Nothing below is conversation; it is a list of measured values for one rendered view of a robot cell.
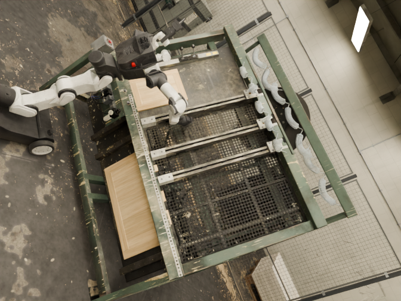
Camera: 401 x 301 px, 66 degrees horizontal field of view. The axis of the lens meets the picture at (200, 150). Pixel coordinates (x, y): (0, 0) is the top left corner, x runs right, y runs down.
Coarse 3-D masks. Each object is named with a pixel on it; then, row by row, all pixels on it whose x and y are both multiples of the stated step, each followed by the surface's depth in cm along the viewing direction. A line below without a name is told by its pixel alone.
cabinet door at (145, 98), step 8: (168, 72) 304; (176, 72) 305; (136, 80) 298; (144, 80) 298; (168, 80) 301; (176, 80) 301; (136, 88) 294; (144, 88) 295; (152, 88) 296; (176, 88) 298; (136, 96) 290; (144, 96) 291; (152, 96) 292; (160, 96) 293; (184, 96) 294; (136, 104) 287; (144, 104) 288; (152, 104) 288; (160, 104) 289; (168, 104) 290
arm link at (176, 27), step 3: (174, 18) 272; (174, 21) 271; (177, 21) 271; (171, 24) 272; (174, 24) 272; (177, 24) 272; (180, 24) 272; (168, 27) 272; (171, 27) 271; (174, 27) 272; (177, 27) 272; (180, 27) 272; (168, 30) 271; (171, 30) 271; (174, 30) 273; (177, 30) 273; (171, 33) 272; (174, 33) 274
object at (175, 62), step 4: (208, 52) 316; (200, 56) 313; (204, 56) 313; (208, 56) 314; (212, 56) 316; (216, 56) 318; (172, 60) 308; (176, 60) 308; (188, 60) 309; (192, 60) 312; (196, 60) 314; (160, 64) 305; (164, 64) 305; (168, 64) 306; (172, 64) 308; (176, 64) 309; (160, 68) 306
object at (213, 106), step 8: (256, 88) 280; (240, 96) 293; (248, 96) 288; (256, 96) 290; (208, 104) 287; (216, 104) 291; (224, 104) 288; (232, 104) 293; (168, 112) 280; (184, 112) 281; (192, 112) 282; (200, 112) 287; (144, 120) 275; (152, 120) 275; (160, 120) 276; (168, 120) 281
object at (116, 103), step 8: (104, 88) 282; (112, 88) 292; (96, 96) 287; (104, 96) 282; (112, 96) 282; (120, 96) 285; (104, 104) 292; (112, 104) 281; (120, 104) 283; (104, 112) 290; (112, 112) 274; (120, 112) 281; (104, 120) 281; (112, 120) 284
